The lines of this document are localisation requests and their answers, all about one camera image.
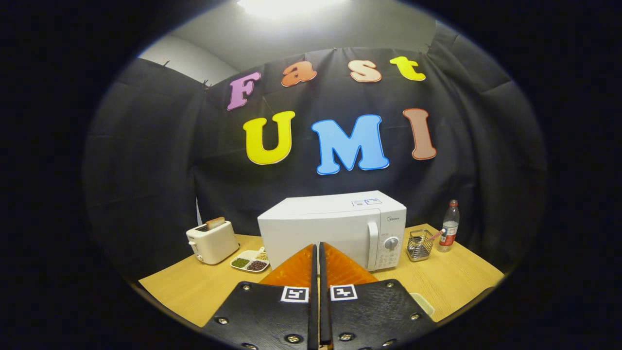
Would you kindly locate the white microwave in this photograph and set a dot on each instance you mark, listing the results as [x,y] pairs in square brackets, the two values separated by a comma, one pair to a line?
[320,233]

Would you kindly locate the plastic bottle with red label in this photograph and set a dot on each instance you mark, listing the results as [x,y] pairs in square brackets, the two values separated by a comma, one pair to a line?
[449,228]

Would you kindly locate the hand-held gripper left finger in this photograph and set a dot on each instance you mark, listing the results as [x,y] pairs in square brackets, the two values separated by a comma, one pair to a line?
[262,316]

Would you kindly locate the white toaster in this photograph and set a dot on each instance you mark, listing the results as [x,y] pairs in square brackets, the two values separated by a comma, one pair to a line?
[214,245]

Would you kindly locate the divided dish of beans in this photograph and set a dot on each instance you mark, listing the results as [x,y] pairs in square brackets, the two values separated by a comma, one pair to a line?
[249,263]

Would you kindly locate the cream square plate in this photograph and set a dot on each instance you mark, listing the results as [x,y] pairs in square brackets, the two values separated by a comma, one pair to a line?
[423,304]

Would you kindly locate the pink straw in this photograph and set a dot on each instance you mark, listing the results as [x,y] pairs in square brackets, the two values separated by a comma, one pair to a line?
[436,236]

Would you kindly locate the black backdrop cloth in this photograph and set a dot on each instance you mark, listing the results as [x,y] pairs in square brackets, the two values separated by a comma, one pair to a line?
[146,170]

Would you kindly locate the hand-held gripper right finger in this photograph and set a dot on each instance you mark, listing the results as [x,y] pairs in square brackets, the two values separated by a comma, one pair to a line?
[379,316]

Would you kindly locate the toast slice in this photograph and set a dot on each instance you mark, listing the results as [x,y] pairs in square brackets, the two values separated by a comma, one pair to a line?
[215,223]

